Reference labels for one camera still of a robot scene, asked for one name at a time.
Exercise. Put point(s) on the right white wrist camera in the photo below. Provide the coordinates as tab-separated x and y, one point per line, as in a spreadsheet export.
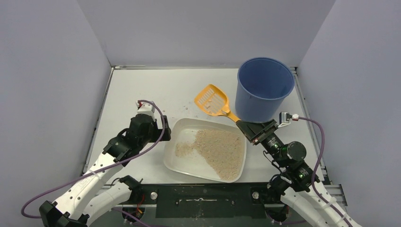
285	119

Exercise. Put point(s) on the yellow litter scoop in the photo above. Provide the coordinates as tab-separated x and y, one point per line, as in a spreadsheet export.
214	102

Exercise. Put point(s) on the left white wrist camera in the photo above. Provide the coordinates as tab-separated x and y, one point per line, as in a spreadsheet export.
146	108

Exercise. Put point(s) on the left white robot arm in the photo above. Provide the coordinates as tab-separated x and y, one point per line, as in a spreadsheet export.
81	205

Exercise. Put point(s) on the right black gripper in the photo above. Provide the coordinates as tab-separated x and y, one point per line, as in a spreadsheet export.
261	132

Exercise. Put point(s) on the aluminium table frame rail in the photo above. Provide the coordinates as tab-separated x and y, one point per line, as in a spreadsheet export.
335	190

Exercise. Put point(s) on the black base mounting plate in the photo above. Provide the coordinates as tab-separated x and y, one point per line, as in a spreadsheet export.
210	200

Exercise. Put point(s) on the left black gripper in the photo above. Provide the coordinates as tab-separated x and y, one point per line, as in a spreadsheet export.
163	129

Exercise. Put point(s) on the white litter box tray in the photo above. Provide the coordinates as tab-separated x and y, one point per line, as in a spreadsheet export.
194	165

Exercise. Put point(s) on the blue plastic bucket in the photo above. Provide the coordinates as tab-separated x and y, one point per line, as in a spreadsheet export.
262	85

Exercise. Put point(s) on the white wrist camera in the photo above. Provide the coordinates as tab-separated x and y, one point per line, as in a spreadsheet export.
285	119
146	108

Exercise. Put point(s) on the beige cat litter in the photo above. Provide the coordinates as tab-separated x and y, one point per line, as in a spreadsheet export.
222	150

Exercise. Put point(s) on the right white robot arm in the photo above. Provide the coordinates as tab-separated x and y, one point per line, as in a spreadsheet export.
297	185

